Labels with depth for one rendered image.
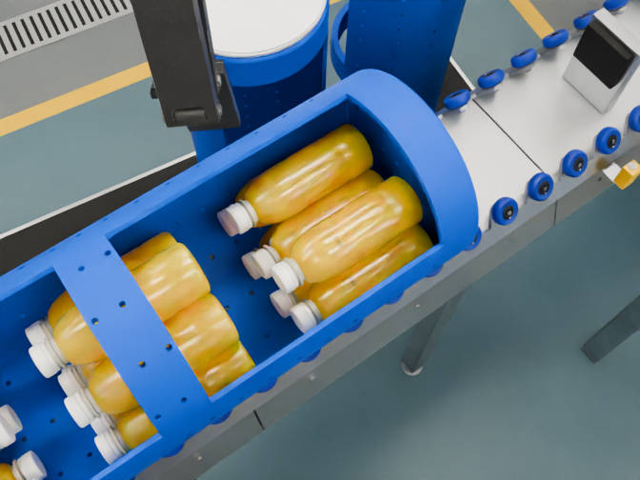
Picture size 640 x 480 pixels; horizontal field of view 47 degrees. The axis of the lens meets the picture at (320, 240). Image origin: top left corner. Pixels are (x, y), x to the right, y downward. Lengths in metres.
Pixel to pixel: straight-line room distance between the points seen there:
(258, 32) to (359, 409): 1.12
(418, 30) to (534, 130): 0.39
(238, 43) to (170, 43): 0.91
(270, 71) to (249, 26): 0.08
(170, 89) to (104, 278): 0.51
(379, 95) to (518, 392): 1.32
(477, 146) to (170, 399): 0.69
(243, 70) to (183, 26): 0.93
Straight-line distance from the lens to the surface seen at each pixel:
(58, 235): 2.13
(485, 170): 1.25
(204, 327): 0.87
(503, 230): 1.21
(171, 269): 0.86
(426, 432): 2.03
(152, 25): 0.32
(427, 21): 1.57
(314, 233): 0.92
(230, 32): 1.24
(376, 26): 1.57
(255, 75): 1.25
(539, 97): 1.36
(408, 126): 0.90
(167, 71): 0.33
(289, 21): 1.25
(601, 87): 1.34
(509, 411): 2.09
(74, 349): 0.86
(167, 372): 0.82
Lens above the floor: 1.97
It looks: 65 degrees down
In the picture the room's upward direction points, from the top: 3 degrees clockwise
